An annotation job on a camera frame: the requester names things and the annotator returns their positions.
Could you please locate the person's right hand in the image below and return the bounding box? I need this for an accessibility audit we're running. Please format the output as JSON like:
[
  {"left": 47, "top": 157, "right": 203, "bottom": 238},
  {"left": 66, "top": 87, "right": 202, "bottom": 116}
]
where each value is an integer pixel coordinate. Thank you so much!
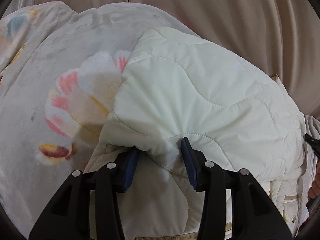
[{"left": 308, "top": 161, "right": 320, "bottom": 200}]

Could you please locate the cream quilted jacket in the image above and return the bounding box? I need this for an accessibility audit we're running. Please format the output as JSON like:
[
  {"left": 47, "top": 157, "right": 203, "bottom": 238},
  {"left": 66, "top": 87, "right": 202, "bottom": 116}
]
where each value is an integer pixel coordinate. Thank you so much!
[{"left": 86, "top": 28, "right": 308, "bottom": 239}]

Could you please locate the grey floral fleece blanket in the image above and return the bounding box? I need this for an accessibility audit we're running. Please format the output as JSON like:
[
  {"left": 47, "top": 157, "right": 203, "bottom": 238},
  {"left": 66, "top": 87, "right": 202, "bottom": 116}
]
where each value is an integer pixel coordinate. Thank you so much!
[{"left": 1, "top": 1, "right": 190, "bottom": 237}]

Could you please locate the beige draped curtain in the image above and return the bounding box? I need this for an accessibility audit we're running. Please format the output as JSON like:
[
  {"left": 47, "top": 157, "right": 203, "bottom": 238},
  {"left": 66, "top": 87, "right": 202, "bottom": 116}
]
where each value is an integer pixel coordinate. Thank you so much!
[{"left": 13, "top": 0, "right": 319, "bottom": 118}]

